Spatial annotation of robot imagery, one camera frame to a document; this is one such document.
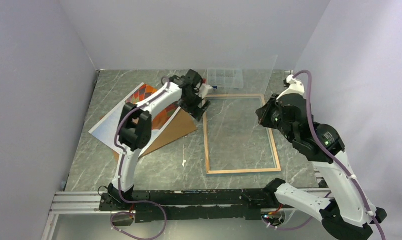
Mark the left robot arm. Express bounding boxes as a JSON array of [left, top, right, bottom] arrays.
[[107, 69, 214, 210]]

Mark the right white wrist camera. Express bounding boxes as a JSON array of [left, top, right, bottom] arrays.
[[277, 74, 305, 100]]

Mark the brown backing board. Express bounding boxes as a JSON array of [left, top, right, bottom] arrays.
[[99, 109, 199, 163]]

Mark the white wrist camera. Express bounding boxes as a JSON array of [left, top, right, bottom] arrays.
[[199, 83, 214, 99], [277, 74, 305, 100]]

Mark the black base bar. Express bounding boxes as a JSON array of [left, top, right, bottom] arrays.
[[99, 188, 280, 223]]

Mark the clear glass pane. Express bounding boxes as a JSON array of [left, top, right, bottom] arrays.
[[204, 55, 278, 148]]

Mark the clear plastic organizer box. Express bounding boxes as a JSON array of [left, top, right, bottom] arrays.
[[206, 68, 244, 89]]

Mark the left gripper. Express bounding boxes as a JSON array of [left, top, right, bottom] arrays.
[[177, 90, 211, 122]]

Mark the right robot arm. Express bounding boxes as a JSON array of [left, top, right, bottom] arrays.
[[255, 93, 387, 240]]

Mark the aluminium rail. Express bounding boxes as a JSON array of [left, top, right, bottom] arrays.
[[49, 188, 343, 215]]

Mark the hot air balloon photo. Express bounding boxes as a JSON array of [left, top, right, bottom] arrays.
[[88, 82, 182, 157]]

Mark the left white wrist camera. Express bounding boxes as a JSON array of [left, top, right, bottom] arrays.
[[199, 83, 214, 99]]

